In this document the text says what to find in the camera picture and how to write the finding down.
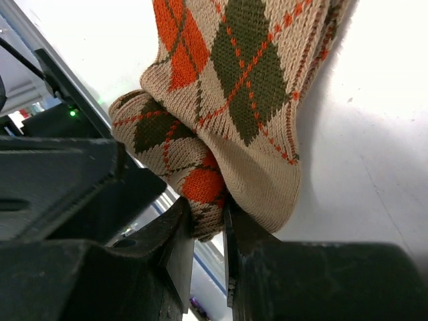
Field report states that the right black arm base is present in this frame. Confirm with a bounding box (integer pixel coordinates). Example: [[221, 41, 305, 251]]
[[1, 39, 112, 139]]

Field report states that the aluminium frame rail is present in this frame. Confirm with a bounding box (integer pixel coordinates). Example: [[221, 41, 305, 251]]
[[0, 0, 231, 321]]

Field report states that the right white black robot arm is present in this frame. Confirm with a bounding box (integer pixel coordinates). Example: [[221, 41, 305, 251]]
[[1, 136, 427, 320]]

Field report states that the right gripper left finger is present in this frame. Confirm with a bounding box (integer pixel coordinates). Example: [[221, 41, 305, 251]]
[[1, 198, 194, 320]]

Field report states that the orange green argyle sock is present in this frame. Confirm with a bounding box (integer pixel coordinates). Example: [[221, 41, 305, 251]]
[[109, 1, 349, 241]]

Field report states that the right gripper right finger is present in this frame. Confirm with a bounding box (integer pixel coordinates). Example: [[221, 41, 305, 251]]
[[223, 202, 427, 320]]

